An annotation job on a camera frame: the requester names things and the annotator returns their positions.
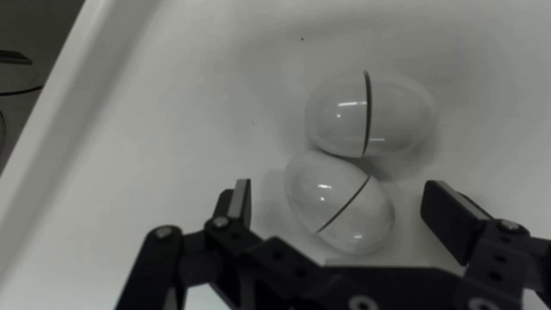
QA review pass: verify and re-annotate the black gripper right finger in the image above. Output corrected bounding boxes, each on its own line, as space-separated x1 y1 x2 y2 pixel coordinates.
419 178 551 310

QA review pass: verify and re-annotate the white plastic egg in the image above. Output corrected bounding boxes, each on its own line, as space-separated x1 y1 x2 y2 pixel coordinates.
283 149 395 256
302 68 438 161

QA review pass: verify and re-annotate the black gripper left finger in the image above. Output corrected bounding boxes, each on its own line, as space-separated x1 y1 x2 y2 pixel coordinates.
113 177 323 310

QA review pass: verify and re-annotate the white serving tray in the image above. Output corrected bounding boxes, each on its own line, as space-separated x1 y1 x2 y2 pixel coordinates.
0 0 551 310

